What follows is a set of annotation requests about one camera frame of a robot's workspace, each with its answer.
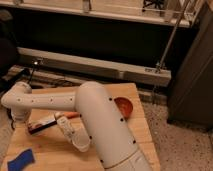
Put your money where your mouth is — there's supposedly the metal pole stand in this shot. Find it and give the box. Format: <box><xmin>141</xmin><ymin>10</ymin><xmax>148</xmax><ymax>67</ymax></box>
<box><xmin>155</xmin><ymin>0</ymin><xmax>190</xmax><ymax>73</ymax></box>

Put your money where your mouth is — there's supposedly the black office chair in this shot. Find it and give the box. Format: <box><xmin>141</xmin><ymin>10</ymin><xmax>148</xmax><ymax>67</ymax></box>
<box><xmin>0</xmin><ymin>9</ymin><xmax>32</xmax><ymax>94</ymax></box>

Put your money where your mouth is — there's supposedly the white paper cup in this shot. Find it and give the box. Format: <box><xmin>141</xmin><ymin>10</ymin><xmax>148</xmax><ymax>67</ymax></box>
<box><xmin>72</xmin><ymin>131</ymin><xmax>90</xmax><ymax>152</ymax></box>

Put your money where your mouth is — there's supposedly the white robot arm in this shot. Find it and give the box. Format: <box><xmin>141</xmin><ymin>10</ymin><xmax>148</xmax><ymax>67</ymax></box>
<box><xmin>1</xmin><ymin>81</ymin><xmax>152</xmax><ymax>171</ymax></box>

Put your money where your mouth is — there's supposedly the long white baseboard beam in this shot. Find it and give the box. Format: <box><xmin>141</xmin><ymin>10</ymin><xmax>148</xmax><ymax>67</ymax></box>
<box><xmin>18</xmin><ymin>47</ymin><xmax>171</xmax><ymax>87</ymax></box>

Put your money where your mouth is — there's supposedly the orange bowl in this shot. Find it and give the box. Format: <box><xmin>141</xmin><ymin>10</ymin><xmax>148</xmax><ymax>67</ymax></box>
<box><xmin>114</xmin><ymin>97</ymin><xmax>133</xmax><ymax>119</ymax></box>

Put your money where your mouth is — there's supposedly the blue sponge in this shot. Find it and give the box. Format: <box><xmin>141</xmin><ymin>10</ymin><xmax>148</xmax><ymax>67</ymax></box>
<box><xmin>7</xmin><ymin>149</ymin><xmax>35</xmax><ymax>171</ymax></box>

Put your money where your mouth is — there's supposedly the dark grey cabinet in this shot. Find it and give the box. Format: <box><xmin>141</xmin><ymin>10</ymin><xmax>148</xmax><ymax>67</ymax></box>
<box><xmin>167</xmin><ymin>1</ymin><xmax>213</xmax><ymax>129</ymax></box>

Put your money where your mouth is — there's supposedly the black red eraser box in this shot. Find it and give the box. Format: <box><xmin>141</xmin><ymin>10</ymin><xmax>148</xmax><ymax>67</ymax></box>
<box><xmin>27</xmin><ymin>115</ymin><xmax>56</xmax><ymax>134</ymax></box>

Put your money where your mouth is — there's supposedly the wooden upper shelf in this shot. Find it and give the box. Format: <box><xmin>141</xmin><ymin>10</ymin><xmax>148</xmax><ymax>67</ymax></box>
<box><xmin>0</xmin><ymin>0</ymin><xmax>198</xmax><ymax>27</ymax></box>

